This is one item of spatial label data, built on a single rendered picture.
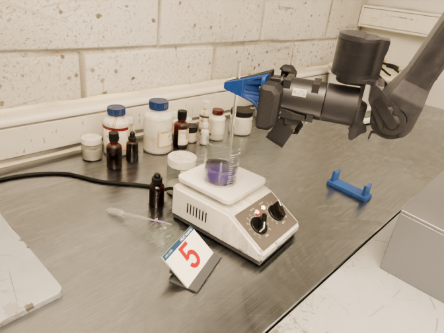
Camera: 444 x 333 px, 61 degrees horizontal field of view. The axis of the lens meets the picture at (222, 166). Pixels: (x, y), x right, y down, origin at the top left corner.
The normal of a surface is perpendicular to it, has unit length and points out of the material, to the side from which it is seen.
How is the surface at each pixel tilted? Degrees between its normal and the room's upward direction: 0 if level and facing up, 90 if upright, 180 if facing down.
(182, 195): 90
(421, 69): 94
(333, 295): 0
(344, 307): 0
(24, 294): 0
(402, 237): 90
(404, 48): 90
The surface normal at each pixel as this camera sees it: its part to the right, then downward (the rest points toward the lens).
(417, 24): -0.68, 0.25
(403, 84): -0.14, 0.00
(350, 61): -0.49, 0.40
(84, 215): 0.11, -0.89
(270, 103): -0.30, 0.39
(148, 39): 0.72, 0.37
